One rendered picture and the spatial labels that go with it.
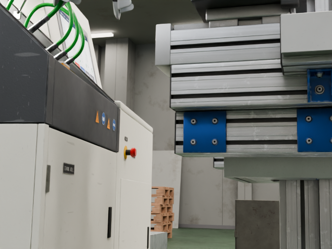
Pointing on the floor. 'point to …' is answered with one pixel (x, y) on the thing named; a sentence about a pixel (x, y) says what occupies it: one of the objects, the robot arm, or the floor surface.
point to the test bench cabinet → (25, 185)
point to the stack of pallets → (163, 210)
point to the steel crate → (257, 224)
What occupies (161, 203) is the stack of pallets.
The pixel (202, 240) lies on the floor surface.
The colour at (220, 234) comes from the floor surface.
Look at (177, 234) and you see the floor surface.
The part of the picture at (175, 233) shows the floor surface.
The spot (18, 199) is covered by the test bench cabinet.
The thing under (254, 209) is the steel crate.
